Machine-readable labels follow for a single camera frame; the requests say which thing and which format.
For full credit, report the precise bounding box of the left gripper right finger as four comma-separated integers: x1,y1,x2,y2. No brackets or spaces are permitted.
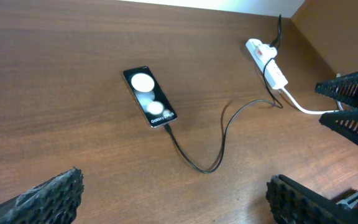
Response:
265,174,358,224

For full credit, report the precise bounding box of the black smartphone with white circles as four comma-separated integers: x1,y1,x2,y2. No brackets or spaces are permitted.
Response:
122,66,178,128

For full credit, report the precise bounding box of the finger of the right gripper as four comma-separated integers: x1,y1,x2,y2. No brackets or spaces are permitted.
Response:
314,72,358,108
319,109,358,145

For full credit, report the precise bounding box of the white usb charger plug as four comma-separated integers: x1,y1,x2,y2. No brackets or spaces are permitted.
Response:
253,44,277,63

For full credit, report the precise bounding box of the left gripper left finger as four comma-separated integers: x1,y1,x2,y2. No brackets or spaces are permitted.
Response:
0,167,85,224

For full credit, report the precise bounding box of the black usb charging cable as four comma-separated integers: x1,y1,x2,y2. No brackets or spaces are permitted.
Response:
163,14,284,174

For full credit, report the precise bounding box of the white power strip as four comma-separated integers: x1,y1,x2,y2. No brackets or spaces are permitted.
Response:
246,39,288,90

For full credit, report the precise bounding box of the white power strip cord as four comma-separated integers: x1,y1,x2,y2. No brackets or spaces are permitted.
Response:
278,73,344,115

